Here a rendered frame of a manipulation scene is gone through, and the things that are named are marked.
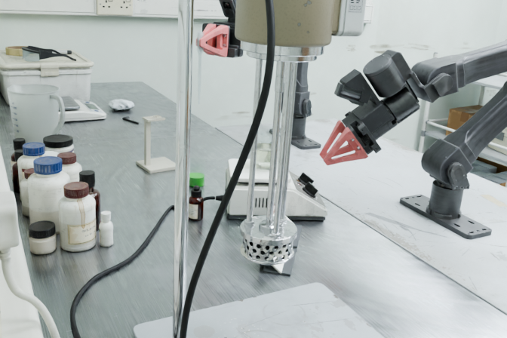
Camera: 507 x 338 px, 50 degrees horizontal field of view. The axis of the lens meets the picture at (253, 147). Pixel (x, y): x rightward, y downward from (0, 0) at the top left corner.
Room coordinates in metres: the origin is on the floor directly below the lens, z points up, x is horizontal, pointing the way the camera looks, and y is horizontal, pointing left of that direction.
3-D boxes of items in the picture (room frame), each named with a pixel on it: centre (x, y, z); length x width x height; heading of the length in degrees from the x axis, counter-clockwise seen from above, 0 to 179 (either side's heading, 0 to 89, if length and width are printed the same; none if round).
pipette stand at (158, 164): (1.26, 0.23, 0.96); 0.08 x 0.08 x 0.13; 37
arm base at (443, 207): (1.05, -0.41, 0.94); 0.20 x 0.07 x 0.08; 28
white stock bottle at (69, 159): (1.02, 0.37, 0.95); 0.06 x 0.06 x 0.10
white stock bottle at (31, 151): (1.02, 0.44, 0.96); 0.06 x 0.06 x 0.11
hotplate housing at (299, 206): (1.04, -0.04, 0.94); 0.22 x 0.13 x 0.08; 96
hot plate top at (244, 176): (1.04, -0.01, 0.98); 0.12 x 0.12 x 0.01; 6
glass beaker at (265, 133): (1.05, -0.02, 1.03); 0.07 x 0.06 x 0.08; 7
